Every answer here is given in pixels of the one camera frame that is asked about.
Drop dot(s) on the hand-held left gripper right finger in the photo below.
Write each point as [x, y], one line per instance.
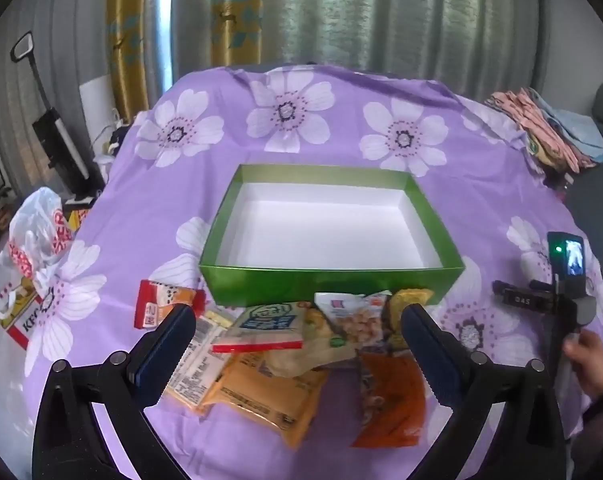
[431, 360]

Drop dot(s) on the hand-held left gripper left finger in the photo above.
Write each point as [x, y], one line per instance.
[154, 365]

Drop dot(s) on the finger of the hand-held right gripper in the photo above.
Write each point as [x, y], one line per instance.
[524, 296]

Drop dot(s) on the white barcode snack packet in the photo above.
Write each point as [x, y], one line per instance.
[201, 360]

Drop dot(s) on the red snack packet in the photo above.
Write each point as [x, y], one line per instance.
[154, 305]

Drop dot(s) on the orange snack packet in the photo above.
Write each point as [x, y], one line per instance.
[396, 410]

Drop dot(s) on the gold candy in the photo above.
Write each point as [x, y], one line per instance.
[412, 296]

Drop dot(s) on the small white snack packet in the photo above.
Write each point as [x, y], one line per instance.
[356, 320]

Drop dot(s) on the white blue packet red strip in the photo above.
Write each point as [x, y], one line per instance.
[261, 325]

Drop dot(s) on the yellow orange cracker packet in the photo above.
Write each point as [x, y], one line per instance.
[266, 390]

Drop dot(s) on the pale yellow snack packet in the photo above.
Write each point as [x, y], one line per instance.
[311, 345]

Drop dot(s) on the green cardboard box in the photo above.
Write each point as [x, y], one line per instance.
[321, 225]

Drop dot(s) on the person's right hand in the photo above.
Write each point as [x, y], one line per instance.
[594, 362]

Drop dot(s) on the grey sofa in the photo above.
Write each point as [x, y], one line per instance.
[601, 200]

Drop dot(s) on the yellow red carton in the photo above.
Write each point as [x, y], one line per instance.
[77, 217]

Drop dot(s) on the light blue folded cloth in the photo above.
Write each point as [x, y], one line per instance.
[581, 130]

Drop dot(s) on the white plastic bag red print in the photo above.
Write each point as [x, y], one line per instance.
[36, 220]

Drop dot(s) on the purple floral tablecloth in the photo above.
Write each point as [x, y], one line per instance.
[331, 135]

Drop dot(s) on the upright vacuum cleaner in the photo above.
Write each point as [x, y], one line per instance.
[56, 130]

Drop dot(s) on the white air purifier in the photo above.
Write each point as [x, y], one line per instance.
[98, 105]

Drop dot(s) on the grey green curtain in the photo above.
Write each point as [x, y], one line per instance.
[406, 15]

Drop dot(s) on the gold patterned curtain panel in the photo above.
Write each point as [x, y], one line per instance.
[234, 10]
[136, 35]

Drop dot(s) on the grey sheer curtain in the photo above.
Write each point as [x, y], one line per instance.
[81, 20]

